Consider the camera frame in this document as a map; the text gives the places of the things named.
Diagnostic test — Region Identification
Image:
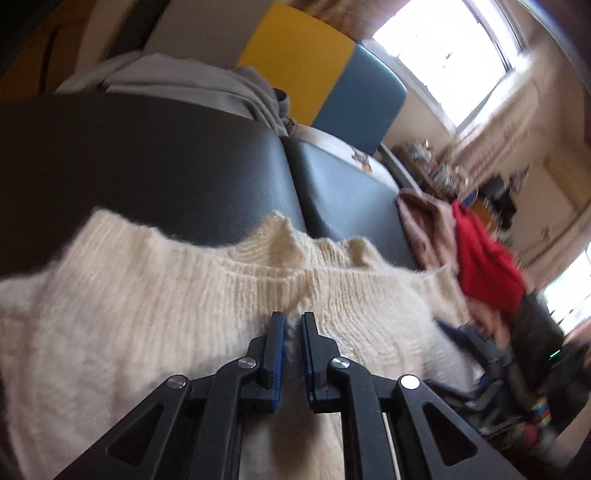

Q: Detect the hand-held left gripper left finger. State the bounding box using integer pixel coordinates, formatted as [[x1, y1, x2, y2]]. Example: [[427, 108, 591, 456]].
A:
[[58, 311, 284, 480]]

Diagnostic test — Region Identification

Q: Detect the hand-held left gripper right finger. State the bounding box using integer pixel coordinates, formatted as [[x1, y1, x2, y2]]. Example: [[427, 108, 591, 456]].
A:
[[301, 311, 525, 480]]

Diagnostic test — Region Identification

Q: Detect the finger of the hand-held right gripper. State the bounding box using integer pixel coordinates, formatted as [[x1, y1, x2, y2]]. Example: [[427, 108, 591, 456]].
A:
[[436, 320, 502, 370]]

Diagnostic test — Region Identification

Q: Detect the white knit sweater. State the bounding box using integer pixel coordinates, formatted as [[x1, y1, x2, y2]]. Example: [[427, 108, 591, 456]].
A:
[[0, 209, 485, 480]]

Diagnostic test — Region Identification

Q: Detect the small window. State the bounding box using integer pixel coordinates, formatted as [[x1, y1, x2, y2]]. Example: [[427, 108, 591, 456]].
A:
[[542, 240, 591, 337]]

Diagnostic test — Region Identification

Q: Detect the red garment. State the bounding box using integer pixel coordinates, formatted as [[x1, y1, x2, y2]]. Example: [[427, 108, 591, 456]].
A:
[[450, 200, 527, 315]]

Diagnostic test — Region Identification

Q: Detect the multicoloured cloth pile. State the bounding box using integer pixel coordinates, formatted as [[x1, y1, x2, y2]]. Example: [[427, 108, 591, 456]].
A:
[[480, 397, 568, 467]]

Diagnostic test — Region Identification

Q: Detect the pink garment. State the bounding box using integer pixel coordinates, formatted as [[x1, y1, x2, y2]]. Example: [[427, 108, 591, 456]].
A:
[[397, 188, 509, 347]]

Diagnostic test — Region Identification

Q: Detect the beige air conditioner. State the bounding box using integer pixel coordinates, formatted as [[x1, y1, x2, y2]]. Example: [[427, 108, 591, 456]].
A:
[[545, 154, 591, 208]]

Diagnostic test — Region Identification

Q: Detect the cluttered side table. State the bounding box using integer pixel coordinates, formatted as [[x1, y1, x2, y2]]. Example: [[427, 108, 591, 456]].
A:
[[402, 138, 532, 232]]

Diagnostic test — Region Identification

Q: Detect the grey padded surface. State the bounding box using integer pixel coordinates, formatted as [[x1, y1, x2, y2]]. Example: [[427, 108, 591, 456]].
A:
[[291, 124, 400, 190]]

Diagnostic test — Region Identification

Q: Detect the pink floral curtain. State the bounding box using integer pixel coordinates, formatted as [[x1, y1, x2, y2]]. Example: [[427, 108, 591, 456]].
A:
[[286, 0, 416, 42], [455, 55, 573, 162]]

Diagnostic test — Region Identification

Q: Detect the black leather sofa seat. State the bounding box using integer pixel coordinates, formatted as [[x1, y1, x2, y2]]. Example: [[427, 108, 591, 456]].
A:
[[0, 95, 419, 278]]

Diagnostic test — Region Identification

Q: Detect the large barred window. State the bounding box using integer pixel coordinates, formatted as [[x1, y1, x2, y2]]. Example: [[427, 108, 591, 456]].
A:
[[372, 0, 527, 127]]

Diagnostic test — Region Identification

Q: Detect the grey yellow blue padded headboard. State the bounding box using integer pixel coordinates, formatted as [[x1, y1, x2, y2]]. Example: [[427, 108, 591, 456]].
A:
[[143, 0, 409, 155]]

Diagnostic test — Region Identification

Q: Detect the grey garment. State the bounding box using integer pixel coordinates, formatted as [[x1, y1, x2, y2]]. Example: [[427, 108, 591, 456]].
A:
[[55, 51, 296, 137]]

